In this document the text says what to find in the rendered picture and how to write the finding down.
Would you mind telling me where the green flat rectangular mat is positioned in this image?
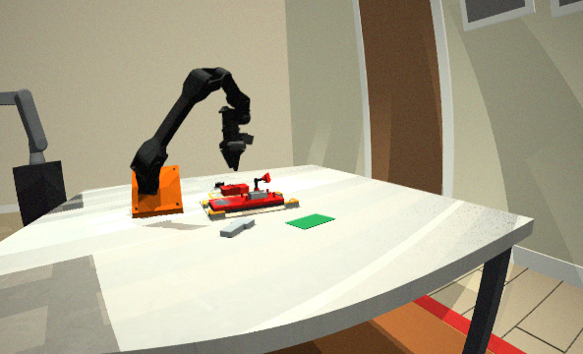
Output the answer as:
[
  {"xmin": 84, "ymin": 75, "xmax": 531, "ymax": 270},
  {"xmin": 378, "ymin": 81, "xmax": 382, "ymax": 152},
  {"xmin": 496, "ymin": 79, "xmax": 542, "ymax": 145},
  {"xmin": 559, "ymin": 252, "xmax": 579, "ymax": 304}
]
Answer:
[{"xmin": 285, "ymin": 214, "xmax": 336, "ymax": 230}]

